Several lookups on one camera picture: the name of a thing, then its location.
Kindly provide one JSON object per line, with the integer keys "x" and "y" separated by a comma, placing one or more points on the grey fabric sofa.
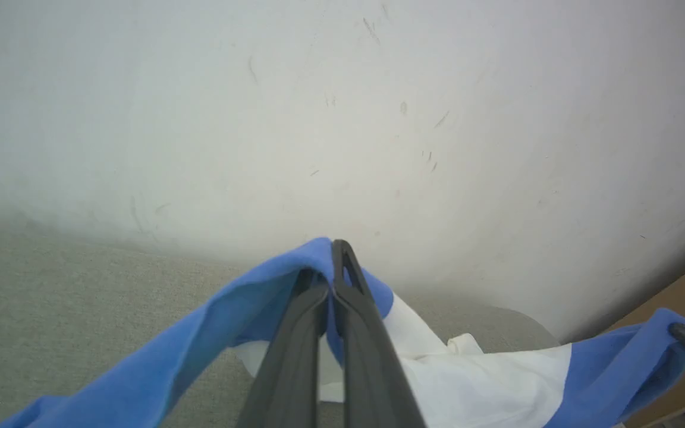
{"x": 51, "y": 309}

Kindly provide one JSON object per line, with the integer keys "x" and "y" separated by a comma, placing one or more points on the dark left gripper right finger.
{"x": 369, "y": 368}

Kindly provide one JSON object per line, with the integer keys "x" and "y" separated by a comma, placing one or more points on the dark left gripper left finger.
{"x": 292, "y": 368}

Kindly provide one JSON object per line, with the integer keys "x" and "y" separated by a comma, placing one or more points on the blue and white garment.
{"x": 140, "y": 380}

